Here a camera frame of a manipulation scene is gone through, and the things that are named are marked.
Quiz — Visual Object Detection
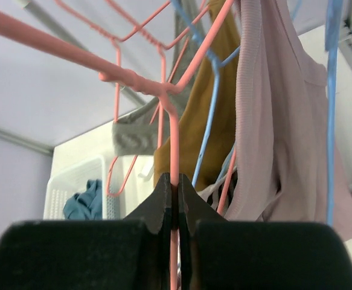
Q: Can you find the grey tank top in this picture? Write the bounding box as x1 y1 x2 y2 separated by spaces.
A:
111 1 199 156

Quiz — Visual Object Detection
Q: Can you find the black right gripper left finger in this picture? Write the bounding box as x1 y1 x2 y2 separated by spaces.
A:
123 173 172 234

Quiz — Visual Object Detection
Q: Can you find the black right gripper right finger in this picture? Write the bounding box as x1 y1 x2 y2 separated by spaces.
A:
178 173 221 237

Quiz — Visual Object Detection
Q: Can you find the black white striped tank top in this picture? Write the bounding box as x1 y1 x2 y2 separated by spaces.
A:
197 169 238 216

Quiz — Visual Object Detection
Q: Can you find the mauve pink tank top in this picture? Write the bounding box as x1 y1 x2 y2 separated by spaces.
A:
223 0 352 242

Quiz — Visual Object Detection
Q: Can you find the grey metal clothes rack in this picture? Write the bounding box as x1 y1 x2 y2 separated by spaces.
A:
11 1 148 146

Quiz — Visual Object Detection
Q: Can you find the blue hanger under striped top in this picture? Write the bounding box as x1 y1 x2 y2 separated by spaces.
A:
171 0 242 188

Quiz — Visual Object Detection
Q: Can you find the light blue wire hanger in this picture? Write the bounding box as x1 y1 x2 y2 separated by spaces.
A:
289 0 344 227

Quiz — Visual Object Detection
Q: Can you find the pink wire hanger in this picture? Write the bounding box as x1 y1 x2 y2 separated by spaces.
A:
0 12 228 289

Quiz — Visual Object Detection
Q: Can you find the teal blue tank top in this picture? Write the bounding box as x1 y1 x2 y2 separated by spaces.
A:
63 179 103 221

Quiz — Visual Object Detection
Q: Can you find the pink hanger under brown top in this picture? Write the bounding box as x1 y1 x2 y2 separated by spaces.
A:
106 1 208 147

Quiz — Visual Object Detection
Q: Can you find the mustard brown tank top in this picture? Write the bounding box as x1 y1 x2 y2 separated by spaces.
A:
153 0 243 190

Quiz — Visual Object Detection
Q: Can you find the white plastic basket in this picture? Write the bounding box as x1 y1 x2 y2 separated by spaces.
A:
43 154 123 220

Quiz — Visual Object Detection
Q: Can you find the pink hanger under grey top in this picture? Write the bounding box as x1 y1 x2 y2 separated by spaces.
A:
56 0 141 197

